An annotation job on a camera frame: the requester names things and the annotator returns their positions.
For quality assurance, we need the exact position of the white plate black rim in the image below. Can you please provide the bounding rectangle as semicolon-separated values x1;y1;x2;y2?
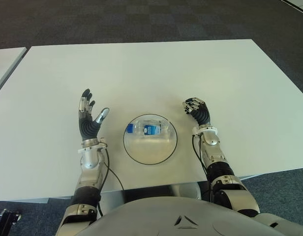
123;113;179;165

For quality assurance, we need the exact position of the black metal stand foot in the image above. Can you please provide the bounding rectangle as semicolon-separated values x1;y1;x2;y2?
0;208;21;233

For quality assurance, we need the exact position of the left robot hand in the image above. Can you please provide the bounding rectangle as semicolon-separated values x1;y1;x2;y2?
78;88;110;143

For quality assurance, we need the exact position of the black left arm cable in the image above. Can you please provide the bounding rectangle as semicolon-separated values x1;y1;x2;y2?
97;140;125;218

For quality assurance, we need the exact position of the grey robot torso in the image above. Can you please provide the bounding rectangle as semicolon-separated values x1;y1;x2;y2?
79;194;303;236

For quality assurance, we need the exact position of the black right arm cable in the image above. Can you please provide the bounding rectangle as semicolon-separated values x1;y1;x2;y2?
191;134;212;195

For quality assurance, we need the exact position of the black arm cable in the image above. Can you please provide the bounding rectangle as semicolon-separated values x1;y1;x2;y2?
97;140;125;218
191;134;212;195

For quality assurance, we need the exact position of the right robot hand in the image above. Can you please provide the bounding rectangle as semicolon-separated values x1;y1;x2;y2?
182;97;212;126

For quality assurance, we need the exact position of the white round base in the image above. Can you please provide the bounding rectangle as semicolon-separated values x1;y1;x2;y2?
171;183;203;201

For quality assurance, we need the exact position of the white neighbouring table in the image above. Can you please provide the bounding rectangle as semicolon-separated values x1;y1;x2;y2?
0;47;28;91

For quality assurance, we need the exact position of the clear plastic cup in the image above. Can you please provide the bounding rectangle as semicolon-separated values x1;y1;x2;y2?
126;118;170;139

